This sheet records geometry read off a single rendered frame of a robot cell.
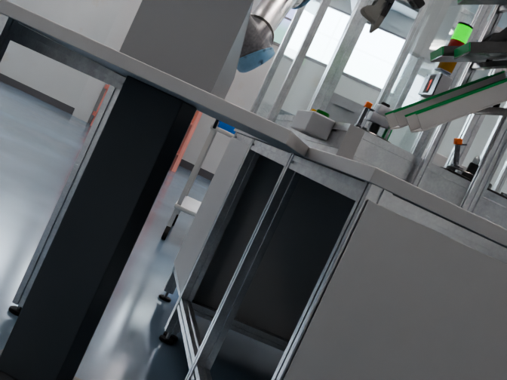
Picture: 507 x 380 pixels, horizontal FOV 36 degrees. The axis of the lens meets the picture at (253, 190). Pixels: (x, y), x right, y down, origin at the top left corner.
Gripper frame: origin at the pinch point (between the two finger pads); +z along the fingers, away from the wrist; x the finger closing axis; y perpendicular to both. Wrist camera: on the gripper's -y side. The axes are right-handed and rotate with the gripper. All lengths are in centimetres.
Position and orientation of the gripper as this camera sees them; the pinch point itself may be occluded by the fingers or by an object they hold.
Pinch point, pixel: (374, 29)
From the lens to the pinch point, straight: 217.2
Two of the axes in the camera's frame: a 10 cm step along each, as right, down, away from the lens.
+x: 1.5, 1.2, -9.8
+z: -4.2, 9.1, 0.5
